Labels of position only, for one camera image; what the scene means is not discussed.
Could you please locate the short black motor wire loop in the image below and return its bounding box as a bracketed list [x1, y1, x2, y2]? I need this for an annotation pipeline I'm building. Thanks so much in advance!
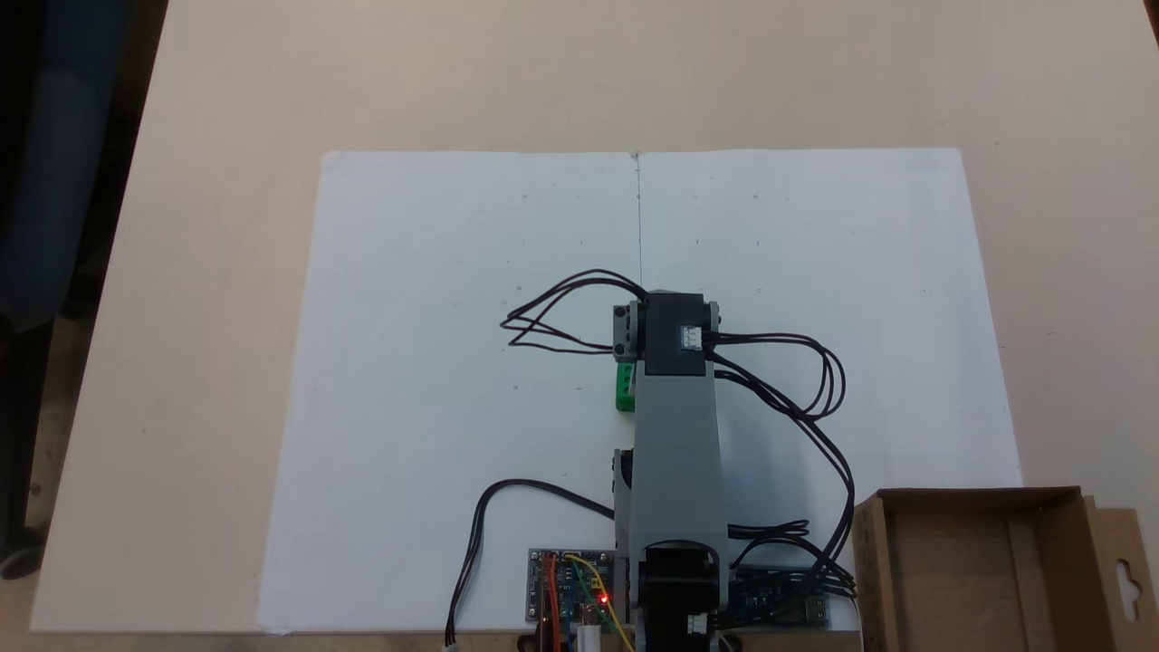
[500, 268, 649, 355]

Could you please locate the yellow jumper wire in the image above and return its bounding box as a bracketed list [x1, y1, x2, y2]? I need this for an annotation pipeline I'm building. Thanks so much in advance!
[565, 553, 636, 652]

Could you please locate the long black motor wire bundle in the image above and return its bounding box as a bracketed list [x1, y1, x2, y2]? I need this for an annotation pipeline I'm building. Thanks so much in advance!
[704, 331, 858, 628]

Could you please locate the brown cardboard box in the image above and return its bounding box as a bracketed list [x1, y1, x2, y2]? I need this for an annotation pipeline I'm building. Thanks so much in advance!
[851, 486, 1159, 652]

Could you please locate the circuit board with jumper wires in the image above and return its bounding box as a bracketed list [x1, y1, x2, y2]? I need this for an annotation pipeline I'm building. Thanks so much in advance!
[527, 547, 618, 628]

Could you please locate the dark blue circuit board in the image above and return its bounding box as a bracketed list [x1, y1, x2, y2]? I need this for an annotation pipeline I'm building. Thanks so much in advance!
[728, 565, 830, 628]

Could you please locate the red jumper wire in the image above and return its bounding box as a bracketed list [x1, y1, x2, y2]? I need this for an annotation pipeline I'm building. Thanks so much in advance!
[541, 553, 564, 651]

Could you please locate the white paper sheet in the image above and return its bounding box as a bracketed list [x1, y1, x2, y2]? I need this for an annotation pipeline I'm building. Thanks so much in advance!
[258, 149, 643, 636]
[637, 148, 1025, 635]

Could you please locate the black cable with white plug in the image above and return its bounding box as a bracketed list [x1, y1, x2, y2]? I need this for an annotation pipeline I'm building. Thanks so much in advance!
[445, 479, 618, 650]

